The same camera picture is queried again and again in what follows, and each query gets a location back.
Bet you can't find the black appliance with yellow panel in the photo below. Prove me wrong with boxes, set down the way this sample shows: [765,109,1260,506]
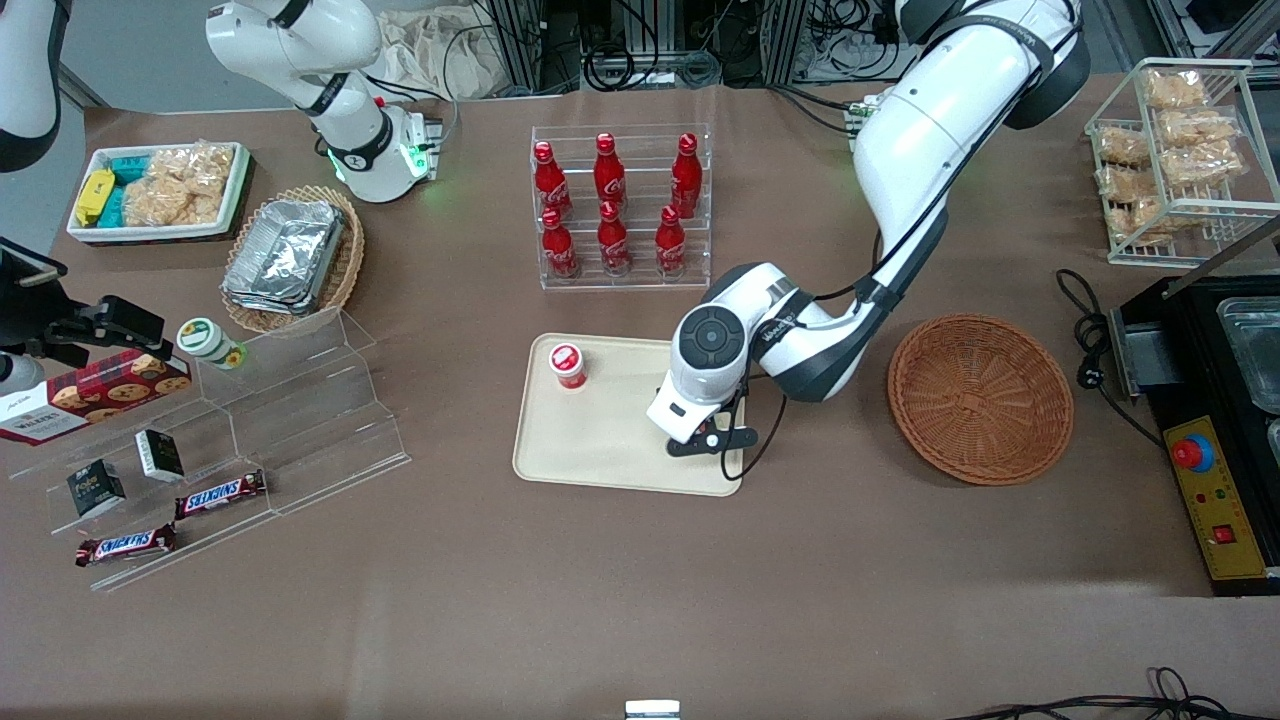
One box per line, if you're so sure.
[1108,215,1280,598]

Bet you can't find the beige plastic tray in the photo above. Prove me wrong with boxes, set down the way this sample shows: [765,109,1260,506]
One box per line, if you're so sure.
[512,333,748,498]

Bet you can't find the beige cloth bag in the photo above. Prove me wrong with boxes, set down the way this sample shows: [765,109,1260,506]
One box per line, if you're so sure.
[375,8,501,101]

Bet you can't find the brown chocolate bar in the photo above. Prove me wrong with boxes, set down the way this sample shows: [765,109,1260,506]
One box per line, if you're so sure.
[175,470,268,521]
[75,523,178,568]

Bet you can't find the white wire rack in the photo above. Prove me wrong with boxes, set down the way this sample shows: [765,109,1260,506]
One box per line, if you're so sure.
[1085,57,1280,268]

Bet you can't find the steel pan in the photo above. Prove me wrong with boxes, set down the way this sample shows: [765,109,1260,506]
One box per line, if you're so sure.
[1217,297,1280,416]

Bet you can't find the red cola bottle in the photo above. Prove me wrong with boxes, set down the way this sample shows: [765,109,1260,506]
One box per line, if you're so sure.
[541,207,581,280]
[533,141,574,221]
[671,133,703,219]
[594,132,627,209]
[597,201,633,277]
[655,205,687,278]

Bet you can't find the brown table cover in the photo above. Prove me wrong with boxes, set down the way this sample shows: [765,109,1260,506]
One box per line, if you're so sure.
[0,75,1280,720]

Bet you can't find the tangled background cables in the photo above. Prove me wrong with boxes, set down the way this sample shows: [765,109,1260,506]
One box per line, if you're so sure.
[545,0,901,91]

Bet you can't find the red lidded cup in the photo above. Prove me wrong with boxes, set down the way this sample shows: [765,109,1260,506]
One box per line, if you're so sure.
[548,343,588,392]

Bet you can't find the clear acrylic bottle rack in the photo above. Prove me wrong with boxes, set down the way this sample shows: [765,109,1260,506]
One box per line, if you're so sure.
[531,124,712,292]

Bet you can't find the red tartan cookie box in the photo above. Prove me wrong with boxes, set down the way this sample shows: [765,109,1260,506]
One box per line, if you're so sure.
[0,348,193,447]

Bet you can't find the clear bag of crackers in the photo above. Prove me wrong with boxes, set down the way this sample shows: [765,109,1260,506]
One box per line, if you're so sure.
[122,143,237,228]

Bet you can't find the small black box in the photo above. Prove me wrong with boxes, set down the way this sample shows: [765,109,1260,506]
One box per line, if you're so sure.
[135,429,186,484]
[67,460,127,519]

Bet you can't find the green lidded jar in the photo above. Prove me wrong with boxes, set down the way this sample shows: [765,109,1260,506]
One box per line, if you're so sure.
[176,317,248,371]

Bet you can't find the oval tan wicker basket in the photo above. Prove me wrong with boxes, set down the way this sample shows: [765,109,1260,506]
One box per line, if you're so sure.
[220,184,366,336]

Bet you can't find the bagged fried snack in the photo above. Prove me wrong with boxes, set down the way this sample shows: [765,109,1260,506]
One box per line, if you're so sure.
[1115,195,1201,246]
[1097,127,1153,169]
[1157,106,1239,151]
[1143,68,1209,111]
[1160,140,1246,189]
[1097,165,1151,204]

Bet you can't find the stacked foil containers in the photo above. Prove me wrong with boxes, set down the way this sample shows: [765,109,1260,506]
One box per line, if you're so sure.
[222,199,347,316]

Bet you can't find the round brown wicker basket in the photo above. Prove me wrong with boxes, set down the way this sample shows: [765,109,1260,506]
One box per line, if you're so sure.
[887,314,1076,487]

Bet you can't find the black power cable with plug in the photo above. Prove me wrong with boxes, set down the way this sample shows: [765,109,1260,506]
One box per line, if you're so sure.
[1056,268,1166,448]

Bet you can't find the black floor cables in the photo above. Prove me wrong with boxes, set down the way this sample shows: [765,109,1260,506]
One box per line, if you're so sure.
[945,667,1280,720]

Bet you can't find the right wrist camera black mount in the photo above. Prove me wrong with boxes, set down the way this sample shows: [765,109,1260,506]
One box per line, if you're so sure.
[40,295,171,369]

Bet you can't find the clear acrylic stepped stand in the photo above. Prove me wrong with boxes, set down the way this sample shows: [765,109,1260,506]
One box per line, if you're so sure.
[8,307,412,593]

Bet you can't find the yellow snack pack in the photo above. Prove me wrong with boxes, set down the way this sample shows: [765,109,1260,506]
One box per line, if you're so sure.
[76,169,117,227]

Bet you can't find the white rectangular bin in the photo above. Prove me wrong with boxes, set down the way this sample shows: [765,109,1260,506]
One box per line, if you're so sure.
[66,141,253,244]

